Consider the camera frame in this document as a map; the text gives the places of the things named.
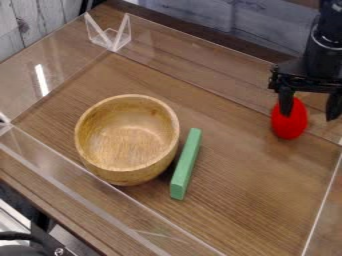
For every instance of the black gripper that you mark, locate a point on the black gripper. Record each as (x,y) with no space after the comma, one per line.
(287,82)

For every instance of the red plush strawberry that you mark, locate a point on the red plush strawberry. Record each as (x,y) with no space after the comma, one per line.
(289,127)

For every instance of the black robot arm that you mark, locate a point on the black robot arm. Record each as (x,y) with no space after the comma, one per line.
(315,72)

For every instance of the green rectangular block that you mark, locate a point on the green rectangular block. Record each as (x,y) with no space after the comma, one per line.
(184,166)

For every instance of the wooden bowl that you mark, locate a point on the wooden bowl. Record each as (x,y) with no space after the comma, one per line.
(127,138)

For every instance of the clear acrylic tray wall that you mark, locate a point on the clear acrylic tray wall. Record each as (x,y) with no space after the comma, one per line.
(265,196)

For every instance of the black clamp bracket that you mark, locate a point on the black clamp bracket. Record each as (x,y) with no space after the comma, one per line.
(47,242)

